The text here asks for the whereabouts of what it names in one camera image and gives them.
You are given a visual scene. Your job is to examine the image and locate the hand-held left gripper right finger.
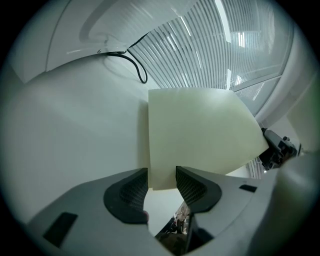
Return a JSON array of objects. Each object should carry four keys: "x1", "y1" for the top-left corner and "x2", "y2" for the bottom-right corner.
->
[{"x1": 175, "y1": 165, "x2": 271, "y2": 251}]

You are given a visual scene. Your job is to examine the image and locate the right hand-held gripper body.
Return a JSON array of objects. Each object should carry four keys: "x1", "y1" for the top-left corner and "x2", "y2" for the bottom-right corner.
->
[{"x1": 258, "y1": 136, "x2": 300, "y2": 171}]

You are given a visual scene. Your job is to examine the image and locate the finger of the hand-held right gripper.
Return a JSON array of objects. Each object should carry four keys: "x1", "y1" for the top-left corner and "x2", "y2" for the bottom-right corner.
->
[{"x1": 261, "y1": 127, "x2": 282, "y2": 151}]

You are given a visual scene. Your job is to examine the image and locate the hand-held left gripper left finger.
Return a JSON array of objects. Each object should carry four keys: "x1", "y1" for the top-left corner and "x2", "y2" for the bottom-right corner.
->
[{"x1": 26, "y1": 167, "x2": 173, "y2": 256}]

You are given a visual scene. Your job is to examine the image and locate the pale yellow box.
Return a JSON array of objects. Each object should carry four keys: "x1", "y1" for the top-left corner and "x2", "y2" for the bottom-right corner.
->
[{"x1": 147, "y1": 87, "x2": 270, "y2": 191}]

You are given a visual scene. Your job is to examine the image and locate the white desk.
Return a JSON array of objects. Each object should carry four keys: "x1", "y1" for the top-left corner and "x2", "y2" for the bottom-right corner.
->
[{"x1": 0, "y1": 53, "x2": 251, "y2": 236}]

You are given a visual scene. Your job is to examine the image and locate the white window blinds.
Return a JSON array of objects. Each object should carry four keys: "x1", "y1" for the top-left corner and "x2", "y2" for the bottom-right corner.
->
[{"x1": 127, "y1": 0, "x2": 293, "y2": 91}]

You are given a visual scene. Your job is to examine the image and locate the black microwave power cable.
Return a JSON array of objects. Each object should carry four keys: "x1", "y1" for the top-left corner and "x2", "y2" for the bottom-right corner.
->
[{"x1": 107, "y1": 32, "x2": 151, "y2": 85}]

